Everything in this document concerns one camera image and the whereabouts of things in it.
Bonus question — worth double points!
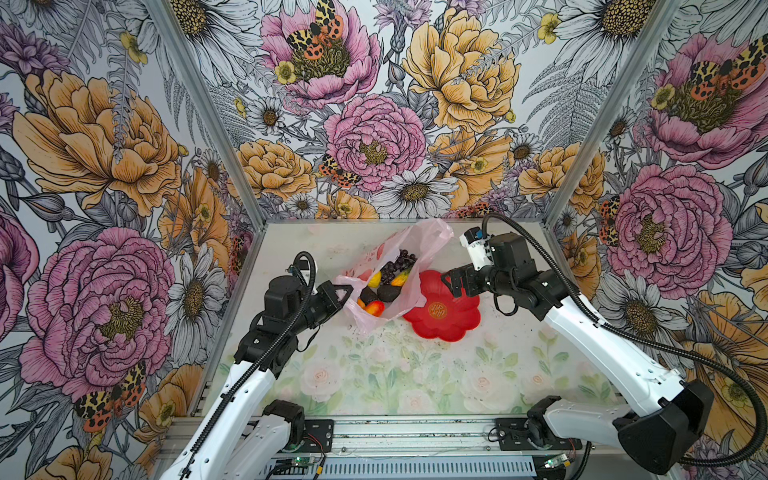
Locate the green circuit board left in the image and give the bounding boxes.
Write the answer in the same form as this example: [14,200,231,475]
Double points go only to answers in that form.
[275,456,320,469]

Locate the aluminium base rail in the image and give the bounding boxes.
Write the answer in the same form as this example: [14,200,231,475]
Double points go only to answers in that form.
[254,415,653,479]

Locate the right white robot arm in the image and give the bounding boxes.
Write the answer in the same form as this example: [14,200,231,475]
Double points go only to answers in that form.
[441,227,713,475]

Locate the yellow toy fruit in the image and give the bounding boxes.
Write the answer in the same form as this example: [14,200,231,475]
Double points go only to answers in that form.
[368,272,382,289]

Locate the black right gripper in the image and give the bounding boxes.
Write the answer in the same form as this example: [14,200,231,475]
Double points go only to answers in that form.
[439,263,515,299]

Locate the green circuit board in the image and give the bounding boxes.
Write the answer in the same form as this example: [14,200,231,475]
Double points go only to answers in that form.
[275,456,320,469]
[543,453,571,469]

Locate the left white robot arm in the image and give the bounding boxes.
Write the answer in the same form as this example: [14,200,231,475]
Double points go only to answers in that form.
[160,275,353,479]

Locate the red flower-shaped plate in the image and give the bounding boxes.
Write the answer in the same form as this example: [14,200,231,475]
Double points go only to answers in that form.
[403,270,482,343]

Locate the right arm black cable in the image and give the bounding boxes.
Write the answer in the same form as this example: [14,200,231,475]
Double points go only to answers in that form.
[481,212,768,469]

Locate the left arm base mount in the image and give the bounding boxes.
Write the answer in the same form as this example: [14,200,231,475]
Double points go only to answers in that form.
[280,419,335,454]

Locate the green yellow toy mango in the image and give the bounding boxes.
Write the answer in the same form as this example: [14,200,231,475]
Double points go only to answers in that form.
[390,269,411,287]

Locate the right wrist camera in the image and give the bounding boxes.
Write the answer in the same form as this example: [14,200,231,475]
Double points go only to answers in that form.
[459,227,493,271]

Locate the dark purple toy grapes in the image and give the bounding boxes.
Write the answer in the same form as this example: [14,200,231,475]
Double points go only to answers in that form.
[380,249,417,285]

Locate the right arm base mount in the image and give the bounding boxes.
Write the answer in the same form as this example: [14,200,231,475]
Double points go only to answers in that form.
[488,417,583,451]

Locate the pink plastic bag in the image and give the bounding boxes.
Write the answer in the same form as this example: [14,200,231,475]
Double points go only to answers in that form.
[333,219,454,336]

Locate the red toy apple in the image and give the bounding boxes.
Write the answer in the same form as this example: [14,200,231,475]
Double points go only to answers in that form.
[364,300,386,317]

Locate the dark brown toy avocado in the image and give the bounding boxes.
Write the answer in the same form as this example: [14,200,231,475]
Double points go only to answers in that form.
[359,287,379,306]

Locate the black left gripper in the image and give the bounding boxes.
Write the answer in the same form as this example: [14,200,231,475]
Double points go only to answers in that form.
[290,281,353,333]

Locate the green circuit board right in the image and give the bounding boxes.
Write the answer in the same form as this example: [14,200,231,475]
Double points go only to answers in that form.
[543,453,571,469]

